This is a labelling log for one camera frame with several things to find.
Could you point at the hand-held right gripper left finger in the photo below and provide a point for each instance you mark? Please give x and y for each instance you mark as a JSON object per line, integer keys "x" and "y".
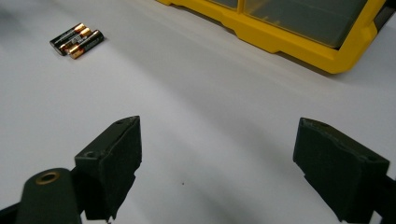
{"x": 109, "y": 161}

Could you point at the yellow and black drawer organizer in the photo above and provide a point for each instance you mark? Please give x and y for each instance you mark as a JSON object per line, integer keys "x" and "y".
{"x": 299, "y": 46}

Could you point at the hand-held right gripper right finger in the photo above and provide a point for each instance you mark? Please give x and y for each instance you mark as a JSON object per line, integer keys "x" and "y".
{"x": 339, "y": 171}

